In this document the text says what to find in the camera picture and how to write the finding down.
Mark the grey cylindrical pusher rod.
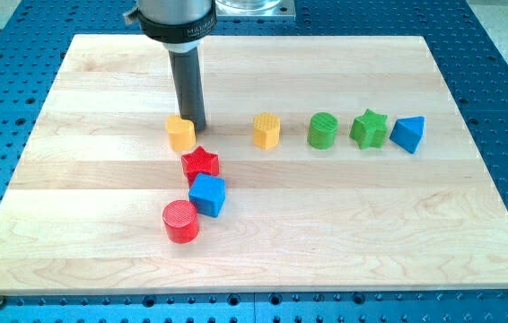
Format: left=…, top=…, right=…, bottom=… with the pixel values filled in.
left=169, top=48, right=206, bottom=132

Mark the blue cube block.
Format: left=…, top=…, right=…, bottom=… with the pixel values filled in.
left=188, top=173, right=225, bottom=218

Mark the yellow hexagon block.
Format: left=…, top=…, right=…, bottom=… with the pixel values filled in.
left=253, top=112, right=281, bottom=150

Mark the green cylinder block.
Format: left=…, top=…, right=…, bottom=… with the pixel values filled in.
left=307, top=112, right=338, bottom=150

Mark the red star block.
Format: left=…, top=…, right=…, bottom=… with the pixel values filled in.
left=180, top=146, right=220, bottom=187

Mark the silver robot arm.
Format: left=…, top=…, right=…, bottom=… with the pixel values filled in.
left=123, top=0, right=217, bottom=132

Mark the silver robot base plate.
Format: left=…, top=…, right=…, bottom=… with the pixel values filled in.
left=215, top=0, right=296, bottom=22

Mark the blue triangle block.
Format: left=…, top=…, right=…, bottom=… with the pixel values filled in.
left=390, top=116, right=425, bottom=154

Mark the yellow heart block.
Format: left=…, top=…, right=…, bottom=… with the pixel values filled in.
left=165, top=115, right=196, bottom=152

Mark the green star block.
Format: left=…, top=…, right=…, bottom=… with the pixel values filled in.
left=349, top=109, right=388, bottom=149

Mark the red cylinder block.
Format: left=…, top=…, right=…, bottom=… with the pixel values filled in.
left=162, top=200, right=199, bottom=244

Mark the wooden board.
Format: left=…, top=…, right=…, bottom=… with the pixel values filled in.
left=0, top=34, right=508, bottom=295

